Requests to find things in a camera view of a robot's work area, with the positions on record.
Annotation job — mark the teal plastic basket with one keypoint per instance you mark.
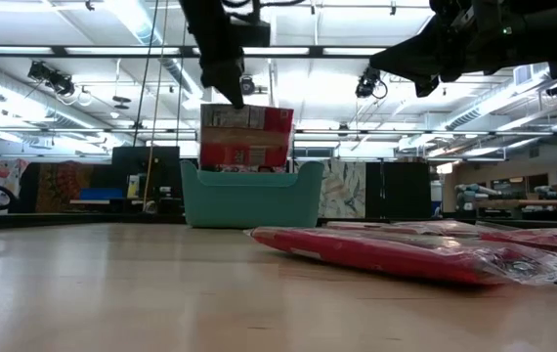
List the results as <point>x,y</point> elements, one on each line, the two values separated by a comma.
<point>251,200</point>

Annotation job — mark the dark red patterned cloth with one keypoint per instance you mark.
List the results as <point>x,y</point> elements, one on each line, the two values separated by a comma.
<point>63,188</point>

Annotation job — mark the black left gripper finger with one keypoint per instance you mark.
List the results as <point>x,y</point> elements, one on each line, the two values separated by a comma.
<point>225,80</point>

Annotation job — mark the red floral panel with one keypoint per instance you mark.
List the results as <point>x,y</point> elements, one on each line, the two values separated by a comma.
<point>244,168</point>

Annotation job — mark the black overhead frame bar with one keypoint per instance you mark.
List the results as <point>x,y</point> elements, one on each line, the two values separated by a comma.
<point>112,50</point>

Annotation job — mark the black monitor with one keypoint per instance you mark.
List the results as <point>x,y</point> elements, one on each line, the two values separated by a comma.
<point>144,168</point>

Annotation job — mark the black cabinet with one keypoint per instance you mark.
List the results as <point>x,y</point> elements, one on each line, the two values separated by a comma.
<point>398,190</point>

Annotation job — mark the blue box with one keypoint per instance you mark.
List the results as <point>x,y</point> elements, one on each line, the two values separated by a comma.
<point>101,194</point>

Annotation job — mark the black hanging pole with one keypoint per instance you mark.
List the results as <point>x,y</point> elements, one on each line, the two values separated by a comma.
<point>144,83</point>

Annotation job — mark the floral white cloth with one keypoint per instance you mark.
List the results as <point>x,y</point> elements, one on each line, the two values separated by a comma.
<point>0,178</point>

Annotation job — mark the red popcorn bag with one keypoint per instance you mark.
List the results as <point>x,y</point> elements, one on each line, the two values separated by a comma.
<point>386,227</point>
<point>542,239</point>
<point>366,254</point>
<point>244,137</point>

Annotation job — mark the wooden background table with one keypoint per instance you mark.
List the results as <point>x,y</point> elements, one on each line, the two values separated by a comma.
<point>532,202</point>

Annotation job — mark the black ceiling spotlight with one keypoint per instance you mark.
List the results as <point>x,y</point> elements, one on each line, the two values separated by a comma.
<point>51,78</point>
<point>367,83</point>

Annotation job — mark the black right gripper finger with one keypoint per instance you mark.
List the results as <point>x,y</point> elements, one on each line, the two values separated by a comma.
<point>410,54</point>
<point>427,87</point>

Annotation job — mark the leaf patterned panel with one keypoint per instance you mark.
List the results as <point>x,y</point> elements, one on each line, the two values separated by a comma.
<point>343,190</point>

